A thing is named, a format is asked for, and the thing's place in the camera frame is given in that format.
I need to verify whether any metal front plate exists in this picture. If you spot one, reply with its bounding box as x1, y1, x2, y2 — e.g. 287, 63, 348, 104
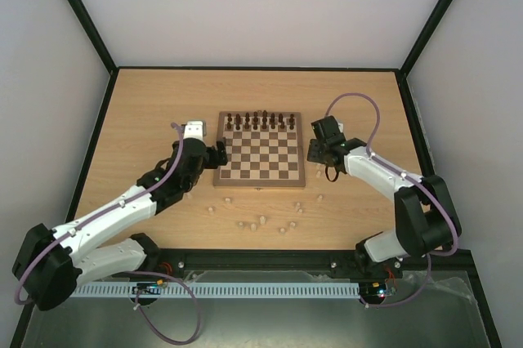
21, 272, 489, 347

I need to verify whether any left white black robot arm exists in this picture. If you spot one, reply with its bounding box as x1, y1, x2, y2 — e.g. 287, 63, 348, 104
12, 137, 228, 310

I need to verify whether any wooden chess board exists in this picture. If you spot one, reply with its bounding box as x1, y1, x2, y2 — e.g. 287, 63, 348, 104
213, 110, 306, 189

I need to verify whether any black enclosure frame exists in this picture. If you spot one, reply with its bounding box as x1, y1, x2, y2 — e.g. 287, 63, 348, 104
0, 0, 523, 348

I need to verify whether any black aluminium mounting rail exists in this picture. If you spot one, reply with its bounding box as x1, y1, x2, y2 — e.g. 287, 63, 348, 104
154, 248, 475, 282

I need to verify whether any light blue slotted cable duct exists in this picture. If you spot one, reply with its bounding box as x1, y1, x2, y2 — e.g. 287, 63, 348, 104
71, 282, 360, 299

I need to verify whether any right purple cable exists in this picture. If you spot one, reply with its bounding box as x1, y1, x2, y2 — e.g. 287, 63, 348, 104
324, 92, 461, 309

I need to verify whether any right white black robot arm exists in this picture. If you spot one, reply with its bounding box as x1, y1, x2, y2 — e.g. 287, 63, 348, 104
307, 116, 462, 276

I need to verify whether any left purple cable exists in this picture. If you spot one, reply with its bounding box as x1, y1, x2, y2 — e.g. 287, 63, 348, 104
15, 122, 202, 344

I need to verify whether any purple cable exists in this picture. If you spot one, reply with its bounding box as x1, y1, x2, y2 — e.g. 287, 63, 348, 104
15, 122, 202, 344
324, 92, 461, 309

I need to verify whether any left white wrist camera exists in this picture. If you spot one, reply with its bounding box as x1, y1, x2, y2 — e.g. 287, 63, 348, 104
182, 120, 207, 141

